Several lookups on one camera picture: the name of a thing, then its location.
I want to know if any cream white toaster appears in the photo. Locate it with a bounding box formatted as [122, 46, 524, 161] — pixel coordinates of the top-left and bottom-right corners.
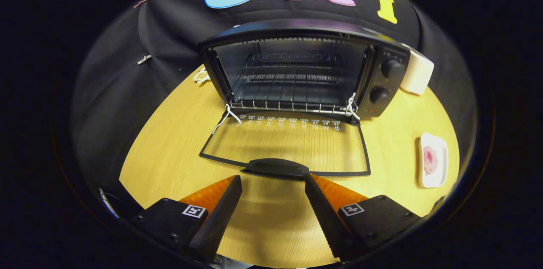
[400, 46, 435, 96]

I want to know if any pink ham slice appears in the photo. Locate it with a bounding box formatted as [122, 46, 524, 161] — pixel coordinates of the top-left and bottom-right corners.
[423, 146, 439, 175]

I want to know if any white cable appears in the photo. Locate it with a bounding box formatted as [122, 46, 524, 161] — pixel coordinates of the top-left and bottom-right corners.
[193, 67, 210, 85]

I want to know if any metal oven rack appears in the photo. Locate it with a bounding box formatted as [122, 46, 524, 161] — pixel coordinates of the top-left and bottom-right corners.
[229, 53, 355, 115]

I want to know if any toaster oven glass door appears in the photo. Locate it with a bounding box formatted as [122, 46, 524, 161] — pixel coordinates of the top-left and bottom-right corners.
[199, 110, 372, 178]

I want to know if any black toaster oven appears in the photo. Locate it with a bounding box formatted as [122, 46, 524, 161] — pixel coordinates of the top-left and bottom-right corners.
[199, 19, 411, 178]

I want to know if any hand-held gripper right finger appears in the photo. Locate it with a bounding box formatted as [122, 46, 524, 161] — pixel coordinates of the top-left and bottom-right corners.
[304, 173, 425, 261]

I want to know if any white square plate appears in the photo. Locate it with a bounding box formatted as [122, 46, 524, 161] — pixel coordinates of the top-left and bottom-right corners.
[419, 133, 449, 188]

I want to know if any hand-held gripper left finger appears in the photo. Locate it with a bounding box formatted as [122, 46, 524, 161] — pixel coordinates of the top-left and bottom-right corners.
[132, 175, 243, 261]

